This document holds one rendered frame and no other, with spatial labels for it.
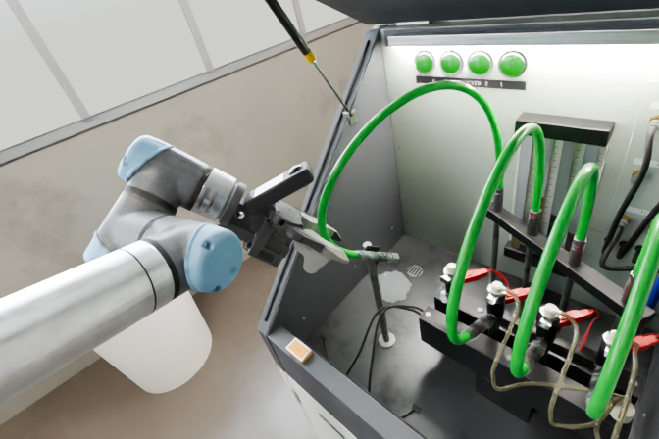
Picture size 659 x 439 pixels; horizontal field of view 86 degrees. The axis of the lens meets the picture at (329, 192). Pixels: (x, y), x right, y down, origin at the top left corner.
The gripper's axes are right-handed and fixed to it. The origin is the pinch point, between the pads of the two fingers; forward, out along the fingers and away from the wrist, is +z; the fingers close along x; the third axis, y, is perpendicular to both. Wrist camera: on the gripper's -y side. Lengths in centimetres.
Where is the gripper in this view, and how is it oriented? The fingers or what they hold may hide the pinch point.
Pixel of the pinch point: (341, 244)
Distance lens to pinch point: 61.7
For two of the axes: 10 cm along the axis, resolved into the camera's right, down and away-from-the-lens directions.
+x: 1.4, 3.3, -9.3
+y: -5.3, 8.2, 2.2
